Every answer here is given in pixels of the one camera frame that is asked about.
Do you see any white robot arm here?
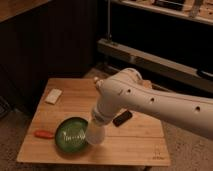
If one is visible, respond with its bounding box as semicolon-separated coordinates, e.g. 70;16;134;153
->
92;68;213;140

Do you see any green ceramic bowl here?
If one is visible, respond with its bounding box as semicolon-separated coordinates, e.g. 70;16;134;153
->
54;117;89;154

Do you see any white squeeze bottle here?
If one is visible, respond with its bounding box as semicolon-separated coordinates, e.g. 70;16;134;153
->
93;77;101;87

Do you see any black rectangular block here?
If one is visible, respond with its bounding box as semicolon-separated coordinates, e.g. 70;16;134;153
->
113;110;132;127

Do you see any white sponge block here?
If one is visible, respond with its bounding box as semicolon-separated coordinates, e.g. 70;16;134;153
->
45;89;62;104

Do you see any wooden table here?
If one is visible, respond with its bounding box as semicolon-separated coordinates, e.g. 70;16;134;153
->
17;78;170;166

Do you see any orange carrot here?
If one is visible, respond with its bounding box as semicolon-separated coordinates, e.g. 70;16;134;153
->
34;130;54;139

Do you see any metal vertical pole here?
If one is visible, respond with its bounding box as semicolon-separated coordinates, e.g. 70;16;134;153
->
106;0;111;42

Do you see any wooden shelf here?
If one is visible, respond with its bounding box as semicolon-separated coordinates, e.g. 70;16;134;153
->
112;0;213;26

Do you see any grey metal rail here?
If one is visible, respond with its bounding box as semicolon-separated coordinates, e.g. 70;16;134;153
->
97;39;213;93

